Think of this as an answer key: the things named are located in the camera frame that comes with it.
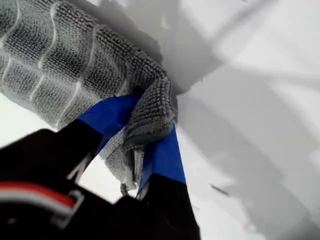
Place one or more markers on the grey striped towel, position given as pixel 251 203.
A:
pixel 62 62

